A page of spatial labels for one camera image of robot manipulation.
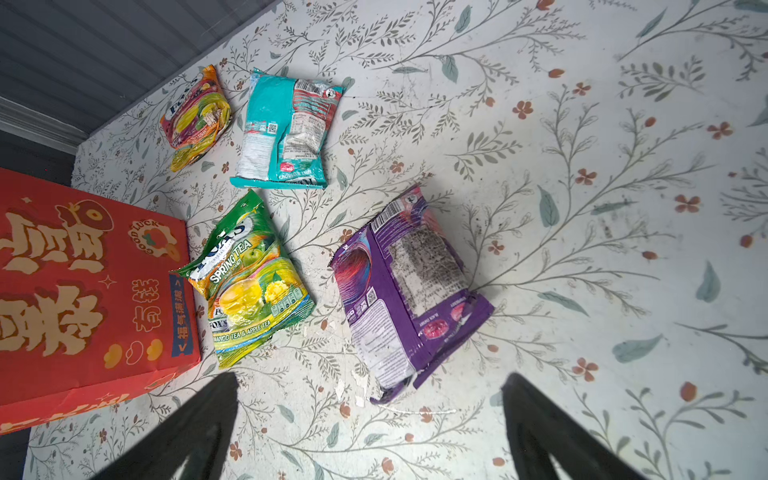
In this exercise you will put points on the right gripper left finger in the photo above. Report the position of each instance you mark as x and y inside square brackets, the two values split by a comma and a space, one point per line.
[192, 442]

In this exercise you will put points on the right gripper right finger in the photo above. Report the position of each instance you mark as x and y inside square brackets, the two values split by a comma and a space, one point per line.
[538, 432]

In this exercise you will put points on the green yellow candy bag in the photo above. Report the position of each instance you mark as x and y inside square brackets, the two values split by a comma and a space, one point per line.
[251, 287]

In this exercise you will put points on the red paper gift bag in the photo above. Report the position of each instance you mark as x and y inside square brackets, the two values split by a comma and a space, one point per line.
[93, 311]

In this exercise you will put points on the purple snack packet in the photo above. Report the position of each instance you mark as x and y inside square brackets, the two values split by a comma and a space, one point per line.
[406, 297]

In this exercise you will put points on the teal white snack packet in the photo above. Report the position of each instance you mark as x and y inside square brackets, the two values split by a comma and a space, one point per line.
[286, 125]

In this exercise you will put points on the pink Fox's candy bag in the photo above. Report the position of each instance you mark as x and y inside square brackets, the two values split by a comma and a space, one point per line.
[193, 123]

